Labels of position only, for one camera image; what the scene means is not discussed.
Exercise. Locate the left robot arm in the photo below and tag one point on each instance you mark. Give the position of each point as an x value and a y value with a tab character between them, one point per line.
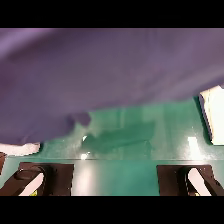
13	181

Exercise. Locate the white fluffy garment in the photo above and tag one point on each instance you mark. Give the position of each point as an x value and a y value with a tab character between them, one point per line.
20	149

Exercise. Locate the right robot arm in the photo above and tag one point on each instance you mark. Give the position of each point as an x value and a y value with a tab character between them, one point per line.
206	181

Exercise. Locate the purple T-shirt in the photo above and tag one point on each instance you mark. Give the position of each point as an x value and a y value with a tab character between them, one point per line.
100	70

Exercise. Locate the cream folded garment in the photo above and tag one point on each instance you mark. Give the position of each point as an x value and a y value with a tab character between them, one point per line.
216	116

